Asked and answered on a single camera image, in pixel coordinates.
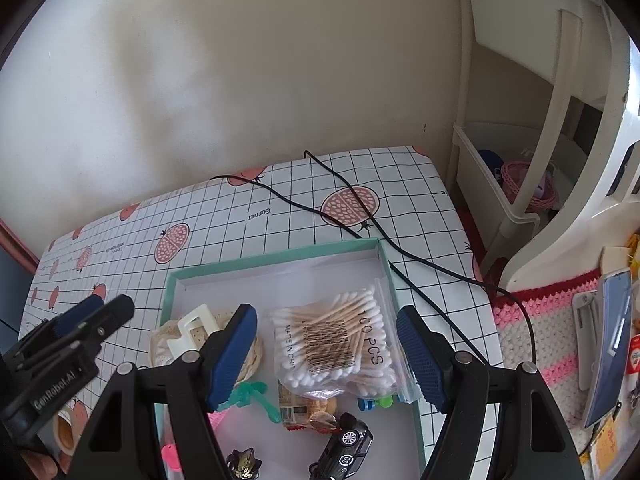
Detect cream plastic hair claw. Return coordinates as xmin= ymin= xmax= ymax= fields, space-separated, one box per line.
xmin=167 ymin=304 xmax=221 ymax=359

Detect person's right hand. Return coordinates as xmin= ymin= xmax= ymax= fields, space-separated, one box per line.
xmin=21 ymin=451 xmax=72 ymax=480

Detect cream lace cloth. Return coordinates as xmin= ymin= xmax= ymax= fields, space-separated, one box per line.
xmin=149 ymin=320 xmax=264 ymax=384

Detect black toy car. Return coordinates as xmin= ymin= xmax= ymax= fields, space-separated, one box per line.
xmin=309 ymin=413 xmax=373 ymax=480

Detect pink white crochet mat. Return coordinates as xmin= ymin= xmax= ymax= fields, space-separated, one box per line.
xmin=492 ymin=270 xmax=600 ymax=429

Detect pink woven basket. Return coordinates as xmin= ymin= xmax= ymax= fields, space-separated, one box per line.
xmin=499 ymin=160 xmax=559 ymax=214

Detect dark blue cabinet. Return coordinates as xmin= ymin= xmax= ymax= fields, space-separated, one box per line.
xmin=0 ymin=221 xmax=39 ymax=352

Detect blue grey hair clipper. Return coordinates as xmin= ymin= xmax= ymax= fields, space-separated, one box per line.
xmin=572 ymin=269 xmax=632 ymax=428

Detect white slotted basket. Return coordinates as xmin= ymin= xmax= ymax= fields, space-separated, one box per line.
xmin=500 ymin=16 xmax=639 ymax=292

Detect tape roll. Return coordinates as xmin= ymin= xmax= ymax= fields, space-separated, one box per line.
xmin=52 ymin=406 xmax=76 ymax=456

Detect black cable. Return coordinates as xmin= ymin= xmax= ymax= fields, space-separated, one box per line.
xmin=209 ymin=148 xmax=539 ymax=366

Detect teal shallow tray box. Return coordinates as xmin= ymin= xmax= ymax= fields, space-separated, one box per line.
xmin=160 ymin=240 xmax=425 ymax=479

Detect pink hair roller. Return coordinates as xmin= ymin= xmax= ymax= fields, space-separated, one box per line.
xmin=160 ymin=412 xmax=226 ymax=472

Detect brown snack packet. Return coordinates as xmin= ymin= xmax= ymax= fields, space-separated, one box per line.
xmin=278 ymin=384 xmax=340 ymax=434

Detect colourful plastic clips cluster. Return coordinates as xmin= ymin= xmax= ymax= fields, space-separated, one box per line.
xmin=357 ymin=394 xmax=394 ymax=412

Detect white shelf unit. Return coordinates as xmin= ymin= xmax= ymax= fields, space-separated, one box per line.
xmin=447 ymin=0 xmax=611 ymax=271

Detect teal plastic figure toy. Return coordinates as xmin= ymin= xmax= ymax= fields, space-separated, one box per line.
xmin=216 ymin=382 xmax=282 ymax=424

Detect dark patterned packet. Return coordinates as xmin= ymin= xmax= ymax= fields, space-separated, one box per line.
xmin=227 ymin=448 xmax=262 ymax=480

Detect bag of cotton swabs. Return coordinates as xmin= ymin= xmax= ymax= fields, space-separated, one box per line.
xmin=269 ymin=278 xmax=418 ymax=404

